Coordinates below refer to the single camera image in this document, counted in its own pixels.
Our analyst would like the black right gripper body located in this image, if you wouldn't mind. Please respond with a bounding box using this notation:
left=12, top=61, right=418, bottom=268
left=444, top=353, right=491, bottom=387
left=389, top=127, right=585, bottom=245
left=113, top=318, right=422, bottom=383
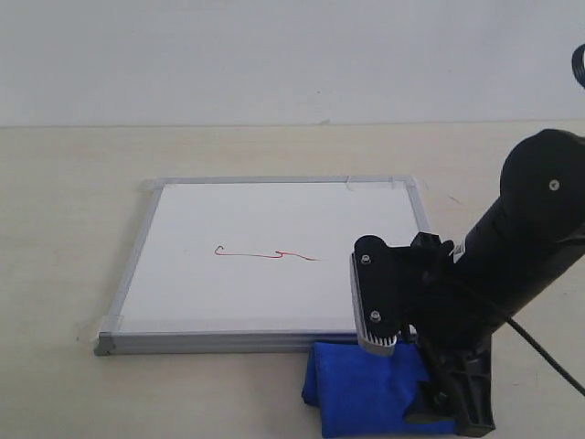
left=393, top=232, right=492, bottom=407

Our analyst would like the blue cloth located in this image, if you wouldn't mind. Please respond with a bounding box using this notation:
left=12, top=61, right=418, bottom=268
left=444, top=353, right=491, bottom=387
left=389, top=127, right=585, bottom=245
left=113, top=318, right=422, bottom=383
left=302, top=342, right=454, bottom=438

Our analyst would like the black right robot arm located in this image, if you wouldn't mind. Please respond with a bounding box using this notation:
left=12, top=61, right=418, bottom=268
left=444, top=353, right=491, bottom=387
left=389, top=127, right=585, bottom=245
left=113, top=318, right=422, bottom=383
left=399, top=129, right=584, bottom=437

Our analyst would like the white dry-erase board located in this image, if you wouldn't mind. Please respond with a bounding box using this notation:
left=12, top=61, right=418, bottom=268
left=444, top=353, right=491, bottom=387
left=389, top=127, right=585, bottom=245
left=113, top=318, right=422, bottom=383
left=94, top=176, right=430, bottom=356

